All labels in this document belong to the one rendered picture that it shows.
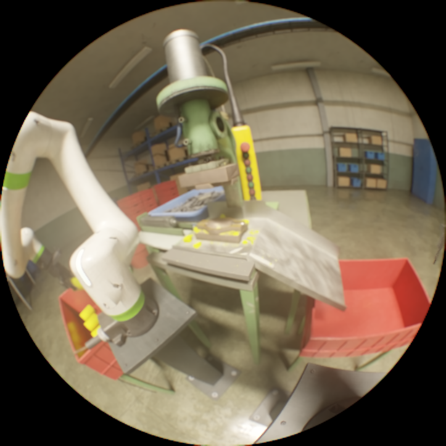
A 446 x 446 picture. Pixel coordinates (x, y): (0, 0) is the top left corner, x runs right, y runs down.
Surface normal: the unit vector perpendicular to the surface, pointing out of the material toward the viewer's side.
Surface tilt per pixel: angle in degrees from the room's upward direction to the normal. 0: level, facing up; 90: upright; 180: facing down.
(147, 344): 0
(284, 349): 0
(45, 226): 90
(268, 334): 0
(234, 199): 90
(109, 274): 89
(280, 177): 90
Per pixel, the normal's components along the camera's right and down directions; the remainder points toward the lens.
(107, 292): 0.61, 0.21
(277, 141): -0.43, 0.44
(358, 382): -0.19, -0.90
